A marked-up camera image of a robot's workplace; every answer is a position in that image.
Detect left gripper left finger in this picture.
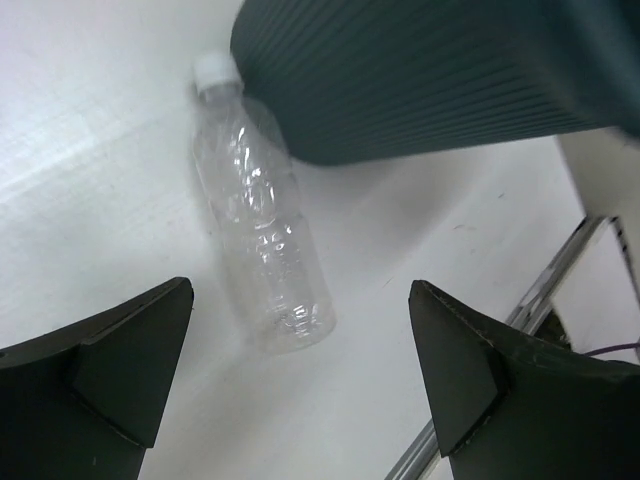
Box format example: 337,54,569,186
1,277,194,479

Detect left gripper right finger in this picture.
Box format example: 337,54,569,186
409,280,639,479

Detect clear white cap bottle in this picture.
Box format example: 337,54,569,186
193,51,336,354

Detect dark green plastic bin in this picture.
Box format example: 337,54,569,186
230,0,639,166

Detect side aluminium table rail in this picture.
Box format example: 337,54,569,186
390,217,619,479

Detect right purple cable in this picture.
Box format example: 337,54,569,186
584,339,640,357

